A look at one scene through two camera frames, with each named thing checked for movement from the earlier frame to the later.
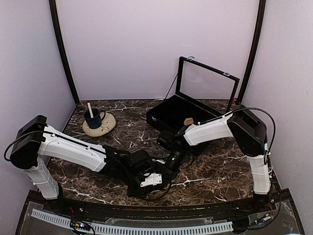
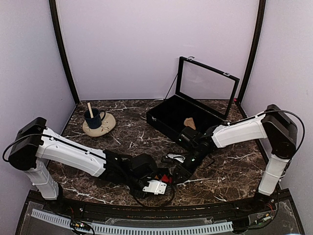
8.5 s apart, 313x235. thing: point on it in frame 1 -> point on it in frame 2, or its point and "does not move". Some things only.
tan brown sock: (188, 121) does not move
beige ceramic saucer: (107, 124) does not move
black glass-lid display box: (204, 92) does not move
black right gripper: (167, 171) -> (181, 170)
